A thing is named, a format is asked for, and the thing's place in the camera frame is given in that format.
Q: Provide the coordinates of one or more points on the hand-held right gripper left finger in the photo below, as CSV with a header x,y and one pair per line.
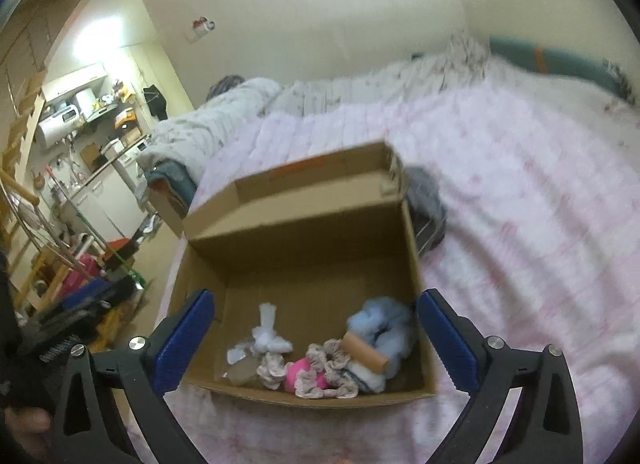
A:
x,y
185,339

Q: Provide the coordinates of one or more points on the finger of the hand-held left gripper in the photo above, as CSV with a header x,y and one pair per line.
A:
x,y
85,301

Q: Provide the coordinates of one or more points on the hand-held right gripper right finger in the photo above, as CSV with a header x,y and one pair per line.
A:
x,y
445,339

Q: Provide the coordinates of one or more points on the beige translucent packet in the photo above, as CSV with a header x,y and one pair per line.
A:
x,y
242,370

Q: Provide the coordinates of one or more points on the brown cardboard tube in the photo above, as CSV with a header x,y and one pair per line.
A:
x,y
365,351

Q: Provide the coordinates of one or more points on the white striped sock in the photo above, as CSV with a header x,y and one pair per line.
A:
x,y
369,380

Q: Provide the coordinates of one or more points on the beige frilly scrunchie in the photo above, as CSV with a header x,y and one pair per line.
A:
x,y
312,389
272,369
327,351

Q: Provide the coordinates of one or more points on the bright pink toy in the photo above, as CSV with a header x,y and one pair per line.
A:
x,y
299,370

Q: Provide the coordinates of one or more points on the cardboard box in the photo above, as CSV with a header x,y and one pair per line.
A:
x,y
310,269

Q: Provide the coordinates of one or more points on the person's left hand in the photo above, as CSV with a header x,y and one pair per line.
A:
x,y
25,426

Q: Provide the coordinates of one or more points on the pink plastic container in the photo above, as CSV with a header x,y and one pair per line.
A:
x,y
82,270

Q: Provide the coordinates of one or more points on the yellow object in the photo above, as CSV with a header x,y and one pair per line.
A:
x,y
114,326

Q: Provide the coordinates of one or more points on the green broom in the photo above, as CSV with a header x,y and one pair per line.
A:
x,y
122,266

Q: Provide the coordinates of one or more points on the light blue fluffy plush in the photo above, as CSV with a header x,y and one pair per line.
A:
x,y
385,324

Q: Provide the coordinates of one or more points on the white kitchen counter unit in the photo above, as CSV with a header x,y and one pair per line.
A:
x,y
105,204

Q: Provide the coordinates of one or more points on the dark grey cloth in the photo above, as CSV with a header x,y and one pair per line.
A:
x,y
427,204

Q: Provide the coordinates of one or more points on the teal cloth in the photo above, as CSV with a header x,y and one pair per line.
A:
x,y
175,176

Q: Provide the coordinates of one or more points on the wooden ladder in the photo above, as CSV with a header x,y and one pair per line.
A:
x,y
17,153

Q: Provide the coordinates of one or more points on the pink printed blanket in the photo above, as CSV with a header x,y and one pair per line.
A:
x,y
525,194

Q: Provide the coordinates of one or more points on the black hanging bag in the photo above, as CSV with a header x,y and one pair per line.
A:
x,y
155,102

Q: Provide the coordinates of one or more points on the grey fuzzy cushion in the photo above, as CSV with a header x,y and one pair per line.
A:
x,y
225,85

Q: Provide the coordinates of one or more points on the teal bolster with orange band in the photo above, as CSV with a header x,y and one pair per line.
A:
x,y
565,61

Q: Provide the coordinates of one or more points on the white wall cabinet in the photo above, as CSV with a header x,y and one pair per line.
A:
x,y
75,79

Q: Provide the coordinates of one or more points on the wall decoration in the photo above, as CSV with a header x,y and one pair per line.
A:
x,y
202,27

